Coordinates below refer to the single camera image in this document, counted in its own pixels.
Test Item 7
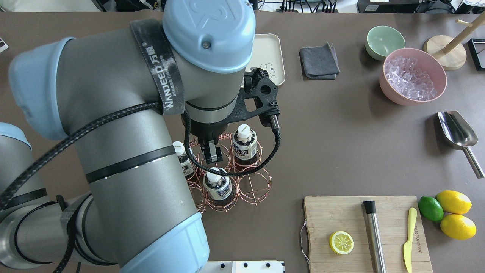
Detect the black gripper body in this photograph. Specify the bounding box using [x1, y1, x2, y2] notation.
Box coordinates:
[190, 119, 229, 152]

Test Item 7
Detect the copper wire bottle basket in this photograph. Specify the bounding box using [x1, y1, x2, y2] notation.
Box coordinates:
[187, 132, 272, 213]

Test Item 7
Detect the tea bottle white cap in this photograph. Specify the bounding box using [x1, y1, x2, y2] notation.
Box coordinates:
[232, 124, 258, 167]

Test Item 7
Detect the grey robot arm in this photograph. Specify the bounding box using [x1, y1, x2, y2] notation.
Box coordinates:
[8, 0, 256, 273]

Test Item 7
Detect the cream serving tray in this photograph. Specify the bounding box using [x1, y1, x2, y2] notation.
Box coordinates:
[246, 33, 286, 86]

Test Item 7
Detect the bamboo cutting board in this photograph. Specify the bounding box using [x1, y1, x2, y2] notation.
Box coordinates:
[304, 196, 418, 273]

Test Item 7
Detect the grey folded cloth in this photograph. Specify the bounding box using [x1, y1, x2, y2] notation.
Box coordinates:
[299, 42, 341, 80]

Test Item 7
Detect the half lemon slice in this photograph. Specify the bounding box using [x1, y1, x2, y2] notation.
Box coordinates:
[329, 231, 354, 255]

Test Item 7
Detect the steel muddler black tip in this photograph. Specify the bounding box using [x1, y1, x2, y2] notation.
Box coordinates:
[363, 200, 387, 273]

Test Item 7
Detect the green empty bowl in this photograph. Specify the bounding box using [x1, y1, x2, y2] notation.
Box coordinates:
[365, 25, 406, 61]

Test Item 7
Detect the pink bowl of ice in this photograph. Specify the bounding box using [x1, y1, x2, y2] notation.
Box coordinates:
[379, 48, 447, 106]

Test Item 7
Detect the yellow plastic knife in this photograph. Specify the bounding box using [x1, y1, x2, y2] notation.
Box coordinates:
[402, 207, 417, 273]

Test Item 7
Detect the green lime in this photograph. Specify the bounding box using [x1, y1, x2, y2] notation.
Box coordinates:
[418, 196, 444, 222]

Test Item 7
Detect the yellow lemon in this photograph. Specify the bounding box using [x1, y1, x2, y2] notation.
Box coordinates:
[440, 214, 477, 240]
[435, 190, 472, 215]

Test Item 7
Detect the steel ice scoop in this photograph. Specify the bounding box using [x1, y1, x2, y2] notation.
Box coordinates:
[437, 111, 484, 179]

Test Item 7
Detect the wooden cup tree stand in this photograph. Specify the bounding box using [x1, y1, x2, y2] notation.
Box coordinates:
[423, 13, 485, 71]

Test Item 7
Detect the black framed glass rack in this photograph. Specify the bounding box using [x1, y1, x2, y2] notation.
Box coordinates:
[467, 38, 485, 71]

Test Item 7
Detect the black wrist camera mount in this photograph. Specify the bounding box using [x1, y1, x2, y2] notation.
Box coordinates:
[220, 68, 280, 129]

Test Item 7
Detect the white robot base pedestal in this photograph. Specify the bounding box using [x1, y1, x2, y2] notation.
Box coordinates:
[199, 260, 285, 273]

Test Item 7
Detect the black braided camera cable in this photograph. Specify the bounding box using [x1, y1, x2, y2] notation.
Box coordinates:
[0, 102, 282, 273]

